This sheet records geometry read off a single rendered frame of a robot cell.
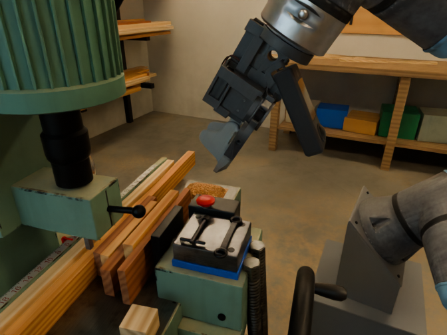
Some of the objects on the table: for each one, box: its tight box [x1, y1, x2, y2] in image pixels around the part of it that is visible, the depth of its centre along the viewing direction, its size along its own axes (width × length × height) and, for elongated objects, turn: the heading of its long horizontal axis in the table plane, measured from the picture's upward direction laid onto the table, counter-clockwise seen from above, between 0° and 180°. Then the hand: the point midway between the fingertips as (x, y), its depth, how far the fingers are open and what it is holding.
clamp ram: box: [151, 205, 184, 280], centre depth 55 cm, size 9×8×9 cm
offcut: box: [119, 304, 160, 335], centre depth 45 cm, size 4×4×3 cm
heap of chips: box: [186, 182, 229, 199], centre depth 79 cm, size 7×10×2 cm
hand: (223, 167), depth 50 cm, fingers closed
